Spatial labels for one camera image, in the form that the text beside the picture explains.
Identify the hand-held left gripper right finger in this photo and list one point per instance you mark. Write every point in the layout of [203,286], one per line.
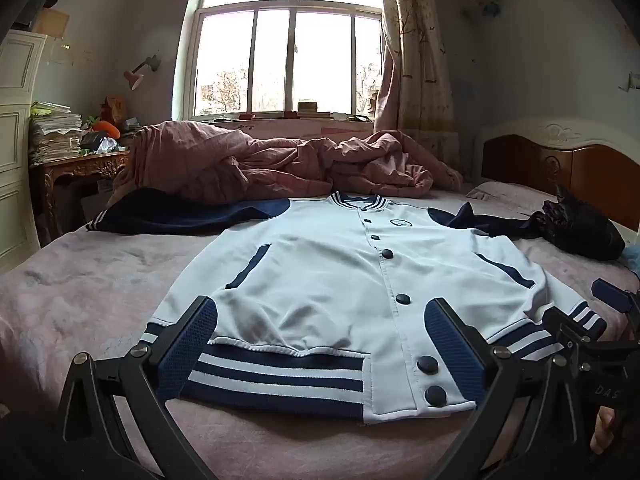
[452,350]

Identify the stack of papers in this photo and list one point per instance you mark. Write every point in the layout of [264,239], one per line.
[52,135]

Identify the black bag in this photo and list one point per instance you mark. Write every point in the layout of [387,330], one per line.
[580,230]

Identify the white and navy baseball jacket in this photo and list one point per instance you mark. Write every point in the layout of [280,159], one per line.
[325,270]

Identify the bed with pink sheet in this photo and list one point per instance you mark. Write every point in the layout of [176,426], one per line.
[100,285]

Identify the pink pillow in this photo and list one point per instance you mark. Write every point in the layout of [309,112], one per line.
[505,191]

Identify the orange plush toy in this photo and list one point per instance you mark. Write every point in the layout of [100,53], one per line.
[107,127]

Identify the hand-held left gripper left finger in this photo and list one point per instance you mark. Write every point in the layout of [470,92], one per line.
[192,345]

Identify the wall lamp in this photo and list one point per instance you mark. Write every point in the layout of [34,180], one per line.
[136,77]

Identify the window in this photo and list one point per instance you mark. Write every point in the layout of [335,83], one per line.
[285,50]

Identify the carved wooden desk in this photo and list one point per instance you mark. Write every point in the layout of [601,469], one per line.
[80,165]

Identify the white cabinet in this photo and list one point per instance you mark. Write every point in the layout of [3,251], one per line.
[15,135]

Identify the wooden headboard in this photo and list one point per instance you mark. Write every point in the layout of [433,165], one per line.
[575,160]

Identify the brown cardboard sheet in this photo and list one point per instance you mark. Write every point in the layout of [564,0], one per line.
[50,22]

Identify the brown stuffed toy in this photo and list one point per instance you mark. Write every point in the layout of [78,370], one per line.
[114,107]

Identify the wall switch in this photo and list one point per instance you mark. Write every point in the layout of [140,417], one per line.
[634,81]

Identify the books on window sill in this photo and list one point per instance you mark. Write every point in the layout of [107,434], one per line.
[312,110]

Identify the person's right hand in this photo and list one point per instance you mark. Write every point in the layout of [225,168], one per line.
[607,427]

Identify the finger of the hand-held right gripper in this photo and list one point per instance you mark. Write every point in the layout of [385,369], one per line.
[614,294]
[575,324]

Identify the floral curtain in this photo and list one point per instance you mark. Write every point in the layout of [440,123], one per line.
[415,70]

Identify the pink quilt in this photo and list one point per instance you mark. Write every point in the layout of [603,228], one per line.
[275,165]

